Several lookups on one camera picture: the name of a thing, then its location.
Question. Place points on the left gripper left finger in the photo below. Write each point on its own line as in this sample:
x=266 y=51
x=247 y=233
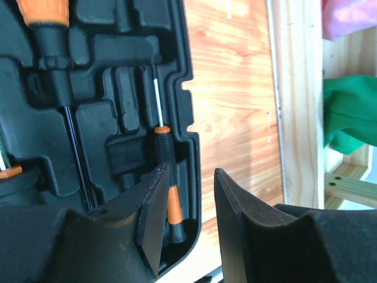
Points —
x=120 y=241

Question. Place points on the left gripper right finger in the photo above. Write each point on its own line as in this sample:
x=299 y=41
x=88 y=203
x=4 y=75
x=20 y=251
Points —
x=285 y=243

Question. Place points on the small black precision screwdriver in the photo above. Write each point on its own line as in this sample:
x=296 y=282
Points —
x=166 y=154

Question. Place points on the black handled screwdriver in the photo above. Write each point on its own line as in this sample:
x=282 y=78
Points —
x=18 y=185

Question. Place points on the black plastic tool case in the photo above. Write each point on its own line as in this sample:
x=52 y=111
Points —
x=110 y=44

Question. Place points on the orange handled screwdriver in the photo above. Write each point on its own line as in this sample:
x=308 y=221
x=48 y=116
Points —
x=49 y=21

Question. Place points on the wooden clothes rack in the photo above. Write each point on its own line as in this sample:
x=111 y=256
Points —
x=312 y=175

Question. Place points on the green tank top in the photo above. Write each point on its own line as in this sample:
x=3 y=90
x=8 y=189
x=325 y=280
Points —
x=349 y=106

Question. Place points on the pink t-shirt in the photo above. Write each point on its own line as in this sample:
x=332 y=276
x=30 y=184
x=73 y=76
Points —
x=341 y=18

